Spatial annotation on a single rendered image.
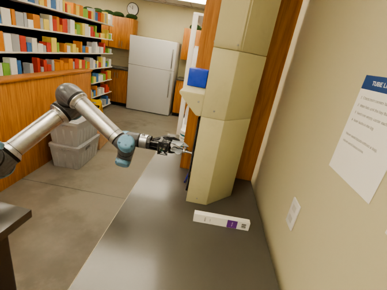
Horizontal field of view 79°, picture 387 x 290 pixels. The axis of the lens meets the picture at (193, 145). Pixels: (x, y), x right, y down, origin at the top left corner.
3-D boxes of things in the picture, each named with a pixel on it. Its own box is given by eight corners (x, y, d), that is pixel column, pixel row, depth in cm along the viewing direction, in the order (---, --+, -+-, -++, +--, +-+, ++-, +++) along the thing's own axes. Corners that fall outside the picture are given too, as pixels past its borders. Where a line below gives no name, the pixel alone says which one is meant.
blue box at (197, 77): (206, 86, 134) (209, 69, 130) (205, 88, 124) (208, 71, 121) (189, 83, 134) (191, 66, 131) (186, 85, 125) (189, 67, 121)
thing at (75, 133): (101, 133, 350) (101, 112, 338) (79, 149, 294) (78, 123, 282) (74, 129, 351) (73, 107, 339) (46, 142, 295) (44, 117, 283)
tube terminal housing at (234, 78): (229, 180, 155) (260, 56, 127) (232, 210, 125) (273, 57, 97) (192, 172, 156) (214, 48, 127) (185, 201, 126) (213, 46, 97)
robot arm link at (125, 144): (67, 68, 110) (142, 139, 108) (70, 82, 120) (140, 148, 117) (44, 80, 105) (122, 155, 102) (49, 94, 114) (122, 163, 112)
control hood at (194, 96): (204, 103, 138) (207, 86, 135) (200, 116, 108) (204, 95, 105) (185, 99, 139) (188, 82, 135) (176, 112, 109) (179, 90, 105)
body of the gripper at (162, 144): (167, 156, 121) (145, 152, 122) (171, 150, 129) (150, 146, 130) (170, 142, 119) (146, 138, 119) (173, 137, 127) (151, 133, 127)
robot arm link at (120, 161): (113, 158, 111) (121, 138, 116) (113, 166, 121) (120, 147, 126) (130, 163, 113) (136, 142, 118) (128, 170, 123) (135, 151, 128)
